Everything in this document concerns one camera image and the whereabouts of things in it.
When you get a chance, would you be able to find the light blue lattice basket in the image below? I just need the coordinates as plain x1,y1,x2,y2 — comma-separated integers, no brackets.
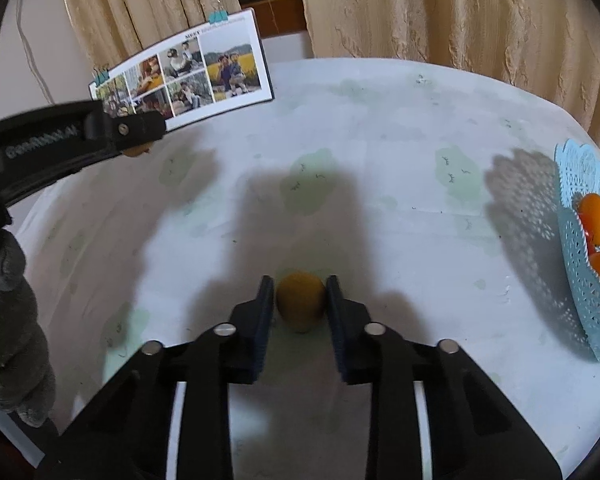
554,141,600,386

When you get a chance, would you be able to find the white cable with plug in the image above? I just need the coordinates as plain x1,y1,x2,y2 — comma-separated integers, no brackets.
17,20,51,106

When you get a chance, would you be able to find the wooden window sill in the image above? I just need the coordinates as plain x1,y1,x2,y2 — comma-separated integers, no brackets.
240,0,311,38

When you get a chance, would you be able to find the beige curtain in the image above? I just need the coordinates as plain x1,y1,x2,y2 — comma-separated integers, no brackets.
60,0,241,68
292,0,600,156

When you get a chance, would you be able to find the photo collage board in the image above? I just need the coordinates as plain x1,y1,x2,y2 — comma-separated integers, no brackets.
88,7,276,133

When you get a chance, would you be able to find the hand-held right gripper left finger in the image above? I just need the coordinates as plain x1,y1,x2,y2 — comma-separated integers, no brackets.
35,275,276,480

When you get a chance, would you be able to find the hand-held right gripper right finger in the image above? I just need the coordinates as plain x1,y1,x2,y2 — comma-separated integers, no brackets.
326,275,563,480

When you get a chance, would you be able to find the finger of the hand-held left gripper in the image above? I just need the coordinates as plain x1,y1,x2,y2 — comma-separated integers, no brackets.
81,109,166,156

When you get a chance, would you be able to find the white printed tablecloth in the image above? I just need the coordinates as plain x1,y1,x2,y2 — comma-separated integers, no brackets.
0,57,600,480

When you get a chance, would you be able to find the red tomato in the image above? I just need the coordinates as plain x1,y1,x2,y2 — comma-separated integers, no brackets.
580,215,598,256

